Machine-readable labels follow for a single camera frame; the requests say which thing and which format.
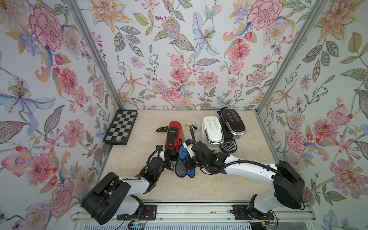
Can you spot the aluminium front rail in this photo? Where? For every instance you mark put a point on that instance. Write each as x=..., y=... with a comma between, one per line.
x=218, y=211

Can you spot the blue grey cleaning cloth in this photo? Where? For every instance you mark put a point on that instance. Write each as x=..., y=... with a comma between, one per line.
x=184, y=165

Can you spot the black coffee machine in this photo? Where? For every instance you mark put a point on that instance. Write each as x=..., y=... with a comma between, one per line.
x=233, y=128

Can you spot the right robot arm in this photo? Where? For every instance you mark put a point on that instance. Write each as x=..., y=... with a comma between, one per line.
x=286, y=185

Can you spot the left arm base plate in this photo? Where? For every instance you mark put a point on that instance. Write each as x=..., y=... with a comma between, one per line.
x=145, y=212

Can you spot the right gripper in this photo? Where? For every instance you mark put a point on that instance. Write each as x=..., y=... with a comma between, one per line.
x=189, y=163

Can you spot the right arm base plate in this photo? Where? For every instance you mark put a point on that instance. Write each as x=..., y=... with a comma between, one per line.
x=242, y=212

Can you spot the white coffee machine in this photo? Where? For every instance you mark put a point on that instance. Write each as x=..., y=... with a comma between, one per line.
x=212, y=134

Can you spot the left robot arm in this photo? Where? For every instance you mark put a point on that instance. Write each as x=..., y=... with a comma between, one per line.
x=116, y=196

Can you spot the red coffee machine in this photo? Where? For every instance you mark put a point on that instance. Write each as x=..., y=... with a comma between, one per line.
x=174, y=140

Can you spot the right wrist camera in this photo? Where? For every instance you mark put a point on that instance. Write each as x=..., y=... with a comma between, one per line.
x=188, y=146

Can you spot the black white chessboard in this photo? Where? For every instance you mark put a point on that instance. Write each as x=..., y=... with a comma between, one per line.
x=121, y=127

